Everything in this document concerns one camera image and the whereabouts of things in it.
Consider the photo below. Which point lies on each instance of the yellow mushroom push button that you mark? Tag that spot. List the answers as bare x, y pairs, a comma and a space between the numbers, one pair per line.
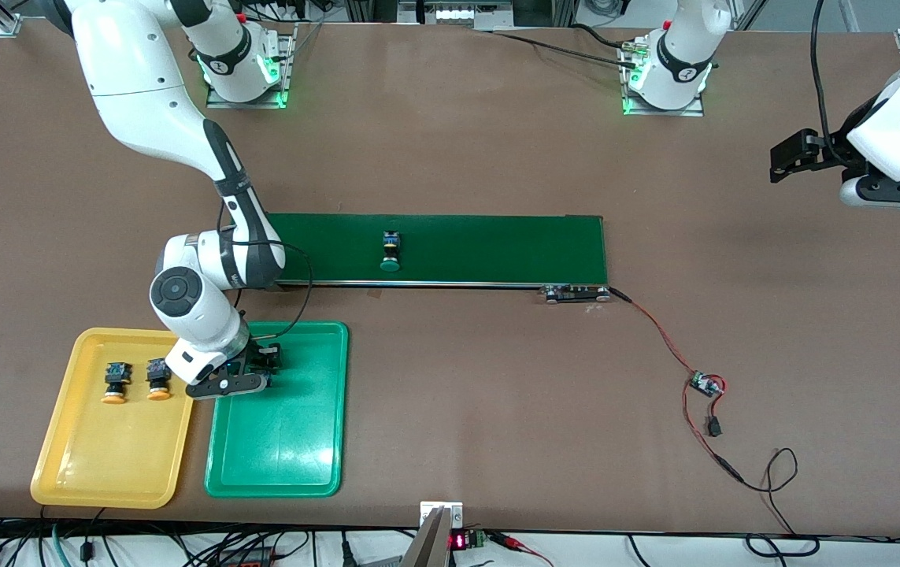
157, 394
112, 398

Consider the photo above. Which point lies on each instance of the red LED display module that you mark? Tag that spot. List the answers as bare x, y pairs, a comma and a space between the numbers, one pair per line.
459, 541

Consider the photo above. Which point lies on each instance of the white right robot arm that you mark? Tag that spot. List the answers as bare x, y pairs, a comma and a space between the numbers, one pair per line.
135, 71

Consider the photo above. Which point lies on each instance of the red test lead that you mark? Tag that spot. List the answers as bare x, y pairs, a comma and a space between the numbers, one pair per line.
520, 543

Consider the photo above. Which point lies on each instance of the green belt conveyor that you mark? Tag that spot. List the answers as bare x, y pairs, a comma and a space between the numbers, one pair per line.
481, 248

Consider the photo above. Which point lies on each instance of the green plastic tray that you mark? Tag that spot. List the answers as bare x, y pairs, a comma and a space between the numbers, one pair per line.
276, 441

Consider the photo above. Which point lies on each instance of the grey metal camera stand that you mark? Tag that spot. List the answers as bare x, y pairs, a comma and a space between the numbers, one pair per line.
430, 543

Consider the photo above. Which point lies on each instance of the yellow plastic tray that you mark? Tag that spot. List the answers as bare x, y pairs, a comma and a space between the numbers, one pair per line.
103, 457

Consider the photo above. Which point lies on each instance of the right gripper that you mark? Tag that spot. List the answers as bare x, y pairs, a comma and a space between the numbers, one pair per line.
261, 358

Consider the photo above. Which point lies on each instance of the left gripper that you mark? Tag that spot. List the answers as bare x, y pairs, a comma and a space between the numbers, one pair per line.
834, 152

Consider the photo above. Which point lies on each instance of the small black inline switch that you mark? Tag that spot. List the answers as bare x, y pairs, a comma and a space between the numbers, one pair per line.
712, 428

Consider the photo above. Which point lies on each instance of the grey power strip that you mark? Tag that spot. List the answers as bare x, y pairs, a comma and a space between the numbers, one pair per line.
450, 12

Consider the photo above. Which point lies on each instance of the small green circuit board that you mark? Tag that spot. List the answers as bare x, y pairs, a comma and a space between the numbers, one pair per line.
705, 383

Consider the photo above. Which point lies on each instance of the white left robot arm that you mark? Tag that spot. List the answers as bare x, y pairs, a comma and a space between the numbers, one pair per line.
682, 47

